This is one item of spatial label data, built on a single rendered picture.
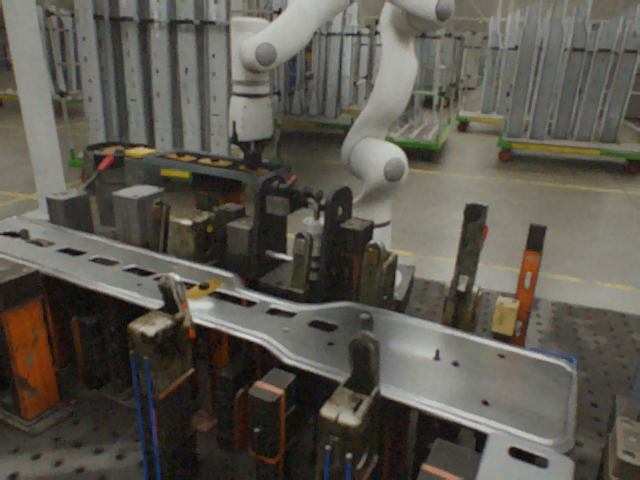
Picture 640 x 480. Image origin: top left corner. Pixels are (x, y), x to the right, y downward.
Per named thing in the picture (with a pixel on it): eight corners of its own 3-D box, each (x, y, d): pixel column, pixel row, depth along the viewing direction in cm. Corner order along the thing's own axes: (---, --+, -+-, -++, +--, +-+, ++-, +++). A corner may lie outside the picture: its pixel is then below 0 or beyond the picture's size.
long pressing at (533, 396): (-76, 243, 119) (-77, 237, 118) (20, 217, 138) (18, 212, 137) (573, 466, 63) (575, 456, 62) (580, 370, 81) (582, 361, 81)
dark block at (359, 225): (331, 396, 117) (338, 224, 102) (344, 380, 123) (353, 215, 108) (351, 403, 115) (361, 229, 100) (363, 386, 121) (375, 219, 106)
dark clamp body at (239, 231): (218, 371, 125) (211, 224, 111) (250, 345, 136) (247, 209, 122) (254, 385, 121) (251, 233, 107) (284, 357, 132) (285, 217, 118)
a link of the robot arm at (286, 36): (373, 3, 112) (263, 84, 108) (341, 7, 125) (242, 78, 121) (354, -38, 107) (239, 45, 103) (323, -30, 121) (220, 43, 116)
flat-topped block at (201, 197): (201, 320, 146) (191, 167, 130) (219, 309, 153) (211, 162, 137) (229, 330, 142) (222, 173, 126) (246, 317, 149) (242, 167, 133)
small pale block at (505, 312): (467, 474, 98) (495, 303, 85) (471, 461, 101) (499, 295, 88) (486, 481, 96) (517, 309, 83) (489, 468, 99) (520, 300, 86)
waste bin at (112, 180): (76, 250, 368) (60, 149, 341) (127, 227, 416) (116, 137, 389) (136, 260, 354) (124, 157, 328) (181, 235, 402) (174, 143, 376)
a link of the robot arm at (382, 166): (378, 211, 154) (380, 132, 144) (412, 231, 138) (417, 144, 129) (342, 217, 149) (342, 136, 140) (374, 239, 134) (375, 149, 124)
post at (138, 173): (137, 300, 157) (121, 158, 141) (156, 290, 163) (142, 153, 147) (156, 306, 154) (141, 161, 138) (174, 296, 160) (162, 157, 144)
